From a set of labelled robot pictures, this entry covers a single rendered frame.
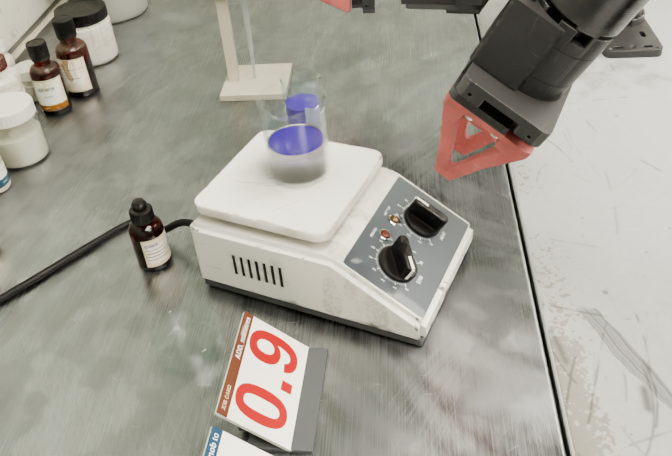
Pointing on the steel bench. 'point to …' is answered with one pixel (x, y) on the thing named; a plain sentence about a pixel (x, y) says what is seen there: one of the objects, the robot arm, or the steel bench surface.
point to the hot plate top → (253, 154)
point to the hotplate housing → (316, 269)
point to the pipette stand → (238, 85)
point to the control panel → (421, 294)
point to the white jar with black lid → (92, 27)
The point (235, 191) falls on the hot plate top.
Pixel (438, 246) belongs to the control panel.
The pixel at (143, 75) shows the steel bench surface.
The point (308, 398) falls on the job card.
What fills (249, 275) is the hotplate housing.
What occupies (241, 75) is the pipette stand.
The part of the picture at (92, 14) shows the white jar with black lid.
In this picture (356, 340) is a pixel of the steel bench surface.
